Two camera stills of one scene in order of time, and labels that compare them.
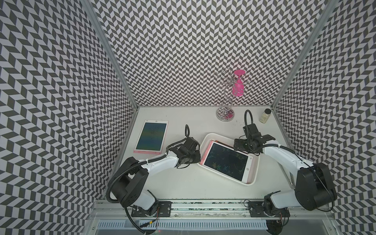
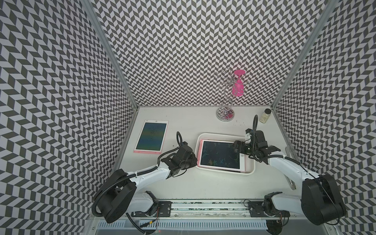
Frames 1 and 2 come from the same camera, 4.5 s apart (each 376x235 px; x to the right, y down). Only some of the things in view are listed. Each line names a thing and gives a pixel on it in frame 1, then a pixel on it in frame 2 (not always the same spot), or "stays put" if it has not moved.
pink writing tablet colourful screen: (151, 137) stays put
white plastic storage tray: (254, 174) → (250, 166)
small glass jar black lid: (265, 116) stays put
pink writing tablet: (224, 158) stays put
